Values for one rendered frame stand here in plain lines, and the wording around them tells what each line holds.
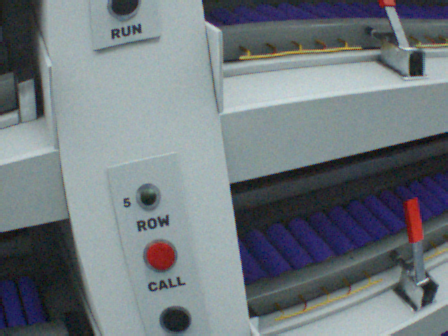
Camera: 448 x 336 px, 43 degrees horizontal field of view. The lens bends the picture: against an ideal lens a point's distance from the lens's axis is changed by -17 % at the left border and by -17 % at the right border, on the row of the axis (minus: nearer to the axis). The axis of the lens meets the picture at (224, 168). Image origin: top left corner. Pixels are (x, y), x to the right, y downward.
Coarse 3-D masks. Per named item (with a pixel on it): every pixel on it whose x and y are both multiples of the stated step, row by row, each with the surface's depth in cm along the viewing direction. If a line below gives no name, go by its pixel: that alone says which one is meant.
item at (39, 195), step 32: (0, 0) 45; (0, 32) 46; (32, 32) 44; (0, 64) 45; (32, 64) 47; (0, 96) 38; (32, 96) 36; (0, 128) 36; (32, 128) 36; (0, 160) 32; (32, 160) 33; (0, 192) 33; (32, 192) 34; (64, 192) 35; (0, 224) 34; (32, 224) 35
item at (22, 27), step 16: (16, 0) 49; (16, 16) 49; (16, 32) 50; (16, 48) 50; (368, 176) 64; (48, 224) 53; (32, 240) 53; (48, 240) 53; (16, 256) 52; (48, 256) 53; (48, 272) 54
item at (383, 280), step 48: (432, 144) 63; (240, 192) 56; (288, 192) 58; (336, 192) 58; (384, 192) 59; (432, 192) 59; (240, 240) 55; (288, 240) 53; (336, 240) 53; (384, 240) 51; (432, 240) 52; (288, 288) 47; (336, 288) 49; (384, 288) 48; (432, 288) 46
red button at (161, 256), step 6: (150, 246) 36; (156, 246) 35; (162, 246) 36; (168, 246) 36; (150, 252) 35; (156, 252) 35; (162, 252) 36; (168, 252) 36; (174, 252) 36; (150, 258) 35; (156, 258) 35; (162, 258) 36; (168, 258) 36; (174, 258) 36; (150, 264) 36; (156, 264) 36; (162, 264) 36; (168, 264) 36
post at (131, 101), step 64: (64, 0) 32; (192, 0) 35; (64, 64) 33; (128, 64) 34; (192, 64) 35; (64, 128) 33; (128, 128) 35; (192, 128) 36; (192, 192) 36; (128, 320) 36
